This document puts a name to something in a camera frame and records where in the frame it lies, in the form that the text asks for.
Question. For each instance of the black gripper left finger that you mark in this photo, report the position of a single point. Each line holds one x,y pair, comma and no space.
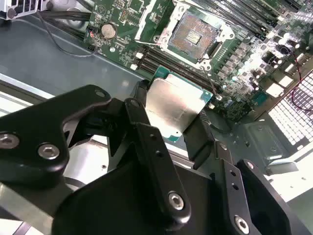
36,137

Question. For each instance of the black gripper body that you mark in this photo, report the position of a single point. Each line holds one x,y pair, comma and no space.
117,203

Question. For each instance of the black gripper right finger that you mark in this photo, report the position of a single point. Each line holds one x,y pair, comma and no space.
247,195

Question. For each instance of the silver CPU green board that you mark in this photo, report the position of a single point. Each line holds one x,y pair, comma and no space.
171,102

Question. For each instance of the metal socket cover frame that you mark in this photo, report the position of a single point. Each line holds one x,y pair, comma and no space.
143,23

